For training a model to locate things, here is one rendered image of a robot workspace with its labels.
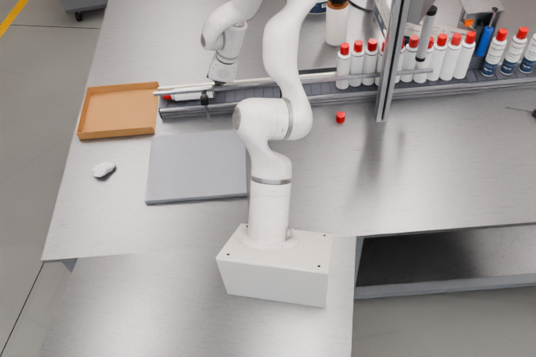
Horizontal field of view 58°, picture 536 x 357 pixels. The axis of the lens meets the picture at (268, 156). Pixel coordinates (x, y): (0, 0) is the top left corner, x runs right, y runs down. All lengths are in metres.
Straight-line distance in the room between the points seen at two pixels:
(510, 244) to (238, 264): 1.47
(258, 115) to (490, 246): 1.44
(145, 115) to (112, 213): 0.46
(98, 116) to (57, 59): 1.85
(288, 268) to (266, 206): 0.20
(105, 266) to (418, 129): 1.22
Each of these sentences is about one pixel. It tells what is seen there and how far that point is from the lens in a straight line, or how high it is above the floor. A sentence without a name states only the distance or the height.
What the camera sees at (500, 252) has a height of 0.22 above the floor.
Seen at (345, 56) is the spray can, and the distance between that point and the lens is 1.87.
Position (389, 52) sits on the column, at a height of 1.17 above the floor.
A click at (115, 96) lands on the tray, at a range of 2.18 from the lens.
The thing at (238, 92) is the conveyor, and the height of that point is 0.88.
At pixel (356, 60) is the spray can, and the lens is 1.89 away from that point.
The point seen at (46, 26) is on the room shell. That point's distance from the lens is 4.31.
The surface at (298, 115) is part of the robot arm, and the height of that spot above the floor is 1.25.
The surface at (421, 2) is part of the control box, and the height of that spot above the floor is 1.37.
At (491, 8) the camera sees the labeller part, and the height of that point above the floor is 1.14.
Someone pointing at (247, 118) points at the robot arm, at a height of 1.29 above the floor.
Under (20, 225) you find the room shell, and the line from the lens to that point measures 3.04.
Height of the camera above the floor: 2.26
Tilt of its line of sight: 52 degrees down
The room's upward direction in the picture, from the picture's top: 6 degrees counter-clockwise
